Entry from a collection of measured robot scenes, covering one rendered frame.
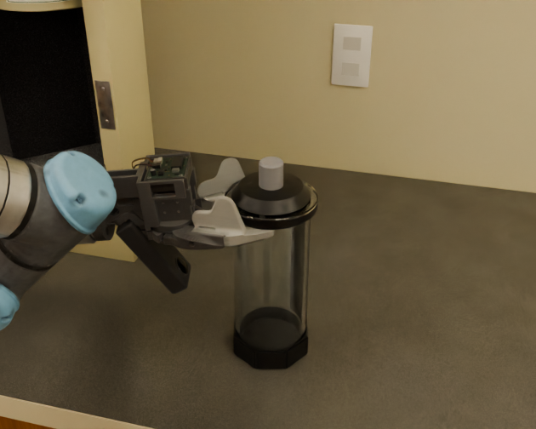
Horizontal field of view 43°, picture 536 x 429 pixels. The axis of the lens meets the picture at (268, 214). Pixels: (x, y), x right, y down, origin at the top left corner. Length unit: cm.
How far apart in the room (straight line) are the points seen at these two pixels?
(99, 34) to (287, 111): 53
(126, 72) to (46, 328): 37
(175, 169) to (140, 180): 4
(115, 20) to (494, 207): 72
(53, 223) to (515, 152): 92
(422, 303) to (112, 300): 45
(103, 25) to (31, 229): 36
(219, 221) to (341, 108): 63
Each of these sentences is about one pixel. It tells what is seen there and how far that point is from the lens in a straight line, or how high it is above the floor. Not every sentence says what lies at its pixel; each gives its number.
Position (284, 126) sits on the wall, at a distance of 137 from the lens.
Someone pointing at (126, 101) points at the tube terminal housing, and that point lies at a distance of 99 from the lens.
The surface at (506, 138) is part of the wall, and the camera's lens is 133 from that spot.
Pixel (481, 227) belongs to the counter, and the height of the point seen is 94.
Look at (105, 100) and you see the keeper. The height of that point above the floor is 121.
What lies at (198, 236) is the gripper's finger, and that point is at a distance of 76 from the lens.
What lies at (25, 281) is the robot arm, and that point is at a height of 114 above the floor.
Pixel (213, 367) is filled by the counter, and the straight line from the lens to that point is 89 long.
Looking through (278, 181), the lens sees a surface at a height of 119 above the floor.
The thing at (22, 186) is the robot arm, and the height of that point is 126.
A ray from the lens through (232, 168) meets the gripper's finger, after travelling 82.
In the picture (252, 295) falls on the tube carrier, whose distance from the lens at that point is 82.
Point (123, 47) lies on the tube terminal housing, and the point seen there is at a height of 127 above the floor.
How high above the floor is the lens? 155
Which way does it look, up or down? 31 degrees down
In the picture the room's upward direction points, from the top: straight up
